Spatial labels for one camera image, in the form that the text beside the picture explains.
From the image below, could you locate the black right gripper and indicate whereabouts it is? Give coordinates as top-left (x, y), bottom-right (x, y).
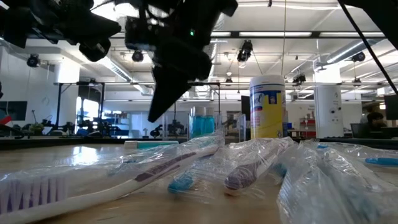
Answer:
top-left (125, 0), bottom-right (239, 123)

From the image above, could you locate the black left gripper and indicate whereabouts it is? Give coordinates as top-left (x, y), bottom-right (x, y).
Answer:
top-left (27, 6), bottom-right (122, 62)

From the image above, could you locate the blue mouthwash bottle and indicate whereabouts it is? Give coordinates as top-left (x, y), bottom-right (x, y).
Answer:
top-left (124, 140), bottom-right (180, 150)
top-left (190, 106), bottom-right (206, 139)
top-left (204, 107), bottom-right (216, 136)

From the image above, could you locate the black ceiling spotlight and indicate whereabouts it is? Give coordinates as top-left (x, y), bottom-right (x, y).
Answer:
top-left (292, 73), bottom-right (307, 86)
top-left (351, 51), bottom-right (366, 63)
top-left (236, 39), bottom-right (253, 63)
top-left (26, 54), bottom-right (40, 68)
top-left (131, 49), bottom-right (144, 63)

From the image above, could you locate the black upright panel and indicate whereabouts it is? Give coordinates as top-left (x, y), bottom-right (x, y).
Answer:
top-left (241, 95), bottom-right (251, 121)

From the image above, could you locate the black LED light bar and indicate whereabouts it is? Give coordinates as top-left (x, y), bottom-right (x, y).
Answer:
top-left (210, 30), bottom-right (386, 39)

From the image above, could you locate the yellow white wipes canister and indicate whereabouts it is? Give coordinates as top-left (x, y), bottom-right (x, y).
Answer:
top-left (249, 74), bottom-right (287, 140)

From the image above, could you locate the green potted plant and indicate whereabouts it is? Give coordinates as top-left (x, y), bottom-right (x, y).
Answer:
top-left (30, 123), bottom-right (45, 135)

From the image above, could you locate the black computer monitor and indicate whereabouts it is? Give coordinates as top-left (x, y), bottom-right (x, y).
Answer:
top-left (0, 100), bottom-right (28, 121)
top-left (384, 95), bottom-right (398, 121)

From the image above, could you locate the white round column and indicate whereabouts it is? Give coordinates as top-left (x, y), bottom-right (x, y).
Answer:
top-left (313, 63), bottom-right (343, 139)

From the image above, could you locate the person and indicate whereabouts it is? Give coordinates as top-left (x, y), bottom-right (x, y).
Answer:
top-left (360, 105), bottom-right (394, 139)

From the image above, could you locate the silver ceiling air duct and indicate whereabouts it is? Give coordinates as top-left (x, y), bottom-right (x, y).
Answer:
top-left (203, 15), bottom-right (226, 65)

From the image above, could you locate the black background rig frame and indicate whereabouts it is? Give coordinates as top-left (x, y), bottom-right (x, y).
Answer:
top-left (54, 81), bottom-right (222, 138)

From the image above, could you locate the black aluminium table frame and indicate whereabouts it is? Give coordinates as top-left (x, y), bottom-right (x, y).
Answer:
top-left (0, 136), bottom-right (398, 151)

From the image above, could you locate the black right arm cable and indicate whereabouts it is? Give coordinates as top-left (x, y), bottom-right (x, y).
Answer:
top-left (337, 0), bottom-right (398, 96)

